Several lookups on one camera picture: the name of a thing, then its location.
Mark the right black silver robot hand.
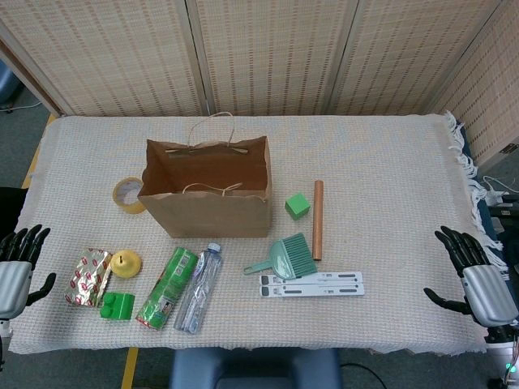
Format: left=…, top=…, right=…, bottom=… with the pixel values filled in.
left=423, top=225, right=519, bottom=327

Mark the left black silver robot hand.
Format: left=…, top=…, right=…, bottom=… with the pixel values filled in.
left=0, top=224, right=57, bottom=319

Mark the gold red snack packet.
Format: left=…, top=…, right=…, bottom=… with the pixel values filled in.
left=63, top=247, right=114, bottom=308

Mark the small green object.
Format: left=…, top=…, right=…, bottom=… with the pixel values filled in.
left=99, top=291, right=135, bottom=322

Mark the yellow round toy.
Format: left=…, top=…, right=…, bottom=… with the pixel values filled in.
left=109, top=250, right=144, bottom=280

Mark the green tube package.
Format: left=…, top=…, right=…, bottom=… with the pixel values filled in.
left=135, top=246, right=199, bottom=329

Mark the transparent water bottle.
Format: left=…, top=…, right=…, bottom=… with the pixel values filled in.
left=173, top=242, right=224, bottom=336

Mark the green hand brush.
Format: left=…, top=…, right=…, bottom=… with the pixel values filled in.
left=243, top=233, right=319, bottom=281

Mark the brown paper bag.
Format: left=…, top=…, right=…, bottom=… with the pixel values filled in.
left=136, top=113, right=272, bottom=239

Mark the black box device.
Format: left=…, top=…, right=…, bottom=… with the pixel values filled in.
left=488, top=204, right=519, bottom=244

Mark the white power strip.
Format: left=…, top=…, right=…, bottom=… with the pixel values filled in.
left=482, top=176, right=513, bottom=206

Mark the yellow tape roll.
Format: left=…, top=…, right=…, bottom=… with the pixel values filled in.
left=112, top=177, right=146, bottom=215

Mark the white folding laptop stand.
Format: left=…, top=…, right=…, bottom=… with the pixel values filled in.
left=258, top=271, right=366, bottom=297

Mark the beige woven tablecloth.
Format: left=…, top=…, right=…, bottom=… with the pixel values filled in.
left=7, top=109, right=512, bottom=356

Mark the brown cardboard tube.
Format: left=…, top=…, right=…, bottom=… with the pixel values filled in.
left=311, top=180, right=327, bottom=261

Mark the blue grey chair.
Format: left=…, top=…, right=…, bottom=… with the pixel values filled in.
left=0, top=60, right=21, bottom=113

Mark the green cube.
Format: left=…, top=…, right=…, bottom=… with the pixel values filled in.
left=284, top=193, right=312, bottom=221

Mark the blue padded seat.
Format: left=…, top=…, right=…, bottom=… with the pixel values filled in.
left=169, top=347, right=341, bottom=389

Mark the bamboo folding screen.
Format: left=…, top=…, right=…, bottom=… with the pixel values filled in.
left=0, top=0, right=519, bottom=167

